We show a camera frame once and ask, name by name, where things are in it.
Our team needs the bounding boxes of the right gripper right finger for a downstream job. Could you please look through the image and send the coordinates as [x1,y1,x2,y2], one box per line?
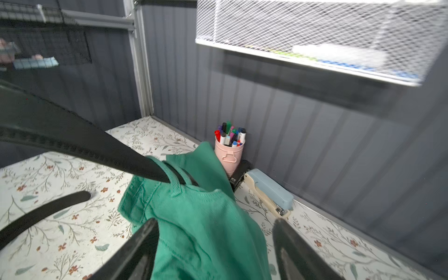
[273,219,343,280]

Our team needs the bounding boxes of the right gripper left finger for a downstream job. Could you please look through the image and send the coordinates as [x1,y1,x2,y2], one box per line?
[91,218,159,280]

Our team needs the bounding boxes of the green trousers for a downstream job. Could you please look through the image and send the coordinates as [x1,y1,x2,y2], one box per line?
[118,142,271,280]

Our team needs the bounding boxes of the folded light blue cloth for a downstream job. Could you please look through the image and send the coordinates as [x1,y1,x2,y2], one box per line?
[244,169,294,219]

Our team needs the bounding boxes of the black stapler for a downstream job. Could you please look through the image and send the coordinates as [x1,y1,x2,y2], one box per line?
[229,160,251,192]

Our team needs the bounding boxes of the pink pen holder cup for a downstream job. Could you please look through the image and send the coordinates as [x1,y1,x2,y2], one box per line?
[215,121,247,177]

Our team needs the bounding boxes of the white tube in basket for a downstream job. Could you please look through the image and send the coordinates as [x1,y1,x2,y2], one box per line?
[292,44,389,68]

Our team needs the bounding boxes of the white wire mesh basket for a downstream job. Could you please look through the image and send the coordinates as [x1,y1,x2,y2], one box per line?
[196,1,448,86]

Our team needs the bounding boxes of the black wire wall basket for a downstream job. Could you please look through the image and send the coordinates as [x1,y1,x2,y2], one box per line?
[1,1,92,72]

